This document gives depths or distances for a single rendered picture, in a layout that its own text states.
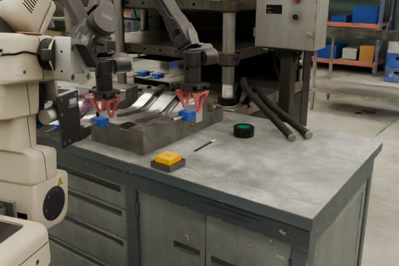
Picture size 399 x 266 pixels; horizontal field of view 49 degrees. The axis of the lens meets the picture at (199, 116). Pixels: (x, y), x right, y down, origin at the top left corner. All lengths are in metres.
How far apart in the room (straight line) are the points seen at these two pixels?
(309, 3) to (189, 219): 1.09
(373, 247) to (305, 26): 1.27
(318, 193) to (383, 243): 1.45
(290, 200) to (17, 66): 0.78
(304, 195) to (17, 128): 0.81
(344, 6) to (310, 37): 6.21
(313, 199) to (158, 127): 0.60
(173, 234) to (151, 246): 0.13
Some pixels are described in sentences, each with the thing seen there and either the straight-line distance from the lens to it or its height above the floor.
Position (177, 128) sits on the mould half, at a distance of 1.61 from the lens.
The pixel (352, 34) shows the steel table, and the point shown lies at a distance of 4.82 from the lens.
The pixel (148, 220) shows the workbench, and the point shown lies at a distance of 1.58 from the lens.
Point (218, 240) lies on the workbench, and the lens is 1.41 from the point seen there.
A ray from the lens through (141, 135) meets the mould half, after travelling 1.47.
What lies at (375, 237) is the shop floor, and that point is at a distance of 2.73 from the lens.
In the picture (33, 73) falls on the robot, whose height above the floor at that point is 1.13.
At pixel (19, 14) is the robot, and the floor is 1.28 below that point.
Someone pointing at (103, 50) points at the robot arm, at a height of 1.14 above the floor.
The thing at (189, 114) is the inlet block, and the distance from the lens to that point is 1.44.
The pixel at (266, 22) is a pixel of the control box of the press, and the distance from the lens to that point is 2.11.
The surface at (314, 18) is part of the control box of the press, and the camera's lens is 2.02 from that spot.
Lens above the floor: 1.35
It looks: 17 degrees down
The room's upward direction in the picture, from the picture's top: straight up
